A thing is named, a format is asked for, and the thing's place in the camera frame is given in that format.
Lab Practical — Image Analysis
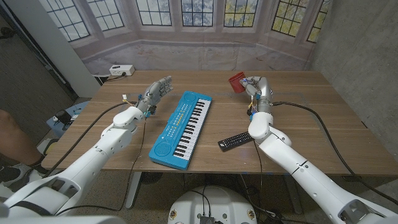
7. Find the blue stool with black device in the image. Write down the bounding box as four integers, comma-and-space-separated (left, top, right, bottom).
46, 100, 91, 138

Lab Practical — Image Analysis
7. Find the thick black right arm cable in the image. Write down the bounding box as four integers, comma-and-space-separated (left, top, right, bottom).
271, 101, 398, 207

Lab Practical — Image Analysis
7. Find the white power strip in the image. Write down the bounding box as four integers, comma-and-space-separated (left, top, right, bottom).
109, 64, 136, 77

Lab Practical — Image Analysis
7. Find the grey table leg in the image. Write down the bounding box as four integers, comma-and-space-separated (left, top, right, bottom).
125, 171, 142, 209
283, 174, 304, 215

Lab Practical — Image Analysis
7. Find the black TV remote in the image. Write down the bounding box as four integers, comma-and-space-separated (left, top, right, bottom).
217, 131, 253, 152

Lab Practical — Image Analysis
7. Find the red speckled enamel cup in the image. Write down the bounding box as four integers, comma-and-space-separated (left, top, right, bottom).
228, 72, 247, 94

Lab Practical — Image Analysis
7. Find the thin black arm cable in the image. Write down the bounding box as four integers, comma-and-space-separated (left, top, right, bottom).
55, 117, 147, 216
253, 140, 265, 215

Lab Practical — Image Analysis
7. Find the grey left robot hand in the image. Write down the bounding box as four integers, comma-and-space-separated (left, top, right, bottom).
136, 75, 174, 118

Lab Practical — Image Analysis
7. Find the printed window backdrop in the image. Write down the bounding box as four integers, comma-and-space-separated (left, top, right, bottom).
37, 0, 333, 76

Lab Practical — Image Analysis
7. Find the person's bare leg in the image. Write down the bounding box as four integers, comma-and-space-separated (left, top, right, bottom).
0, 109, 41, 166

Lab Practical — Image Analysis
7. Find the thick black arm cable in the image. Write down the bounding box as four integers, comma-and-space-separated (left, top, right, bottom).
42, 101, 137, 179
271, 101, 398, 207

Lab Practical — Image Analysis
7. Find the grey and black shoe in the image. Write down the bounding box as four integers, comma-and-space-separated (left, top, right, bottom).
0, 162, 50, 193

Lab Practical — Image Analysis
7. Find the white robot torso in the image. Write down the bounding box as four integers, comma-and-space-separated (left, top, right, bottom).
167, 185, 258, 224

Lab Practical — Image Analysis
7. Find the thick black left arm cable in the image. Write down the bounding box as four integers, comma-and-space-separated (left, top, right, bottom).
42, 101, 137, 179

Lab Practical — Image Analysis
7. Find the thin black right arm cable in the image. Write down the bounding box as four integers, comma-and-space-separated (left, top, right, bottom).
253, 140, 265, 215

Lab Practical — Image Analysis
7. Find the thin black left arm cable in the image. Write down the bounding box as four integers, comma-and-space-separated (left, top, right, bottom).
55, 117, 147, 216

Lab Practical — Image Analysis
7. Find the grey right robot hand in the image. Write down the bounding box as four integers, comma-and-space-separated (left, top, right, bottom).
238, 76, 274, 114

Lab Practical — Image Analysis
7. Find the blue toy piano keyboard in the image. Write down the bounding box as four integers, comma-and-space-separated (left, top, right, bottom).
149, 90, 213, 170

